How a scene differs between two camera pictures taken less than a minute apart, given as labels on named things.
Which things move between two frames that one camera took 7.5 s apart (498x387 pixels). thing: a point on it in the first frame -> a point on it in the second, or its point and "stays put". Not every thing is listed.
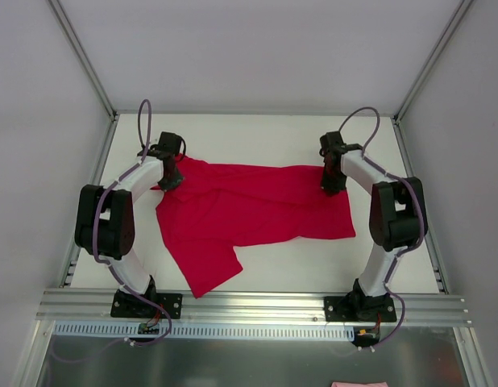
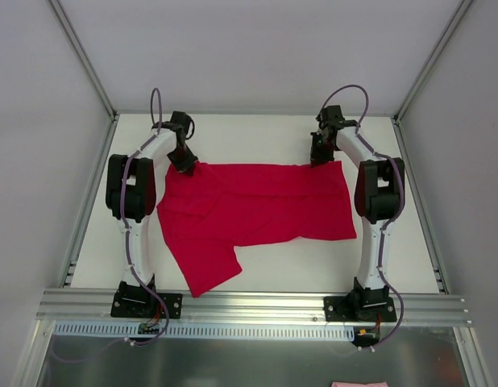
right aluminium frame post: [449, 30] stays put
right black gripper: [332, 180] -> [321, 152]
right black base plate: [360, 306] stays put
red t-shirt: [216, 207] stays put
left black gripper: [171, 177] -> [183, 160]
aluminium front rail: [95, 305] stays put
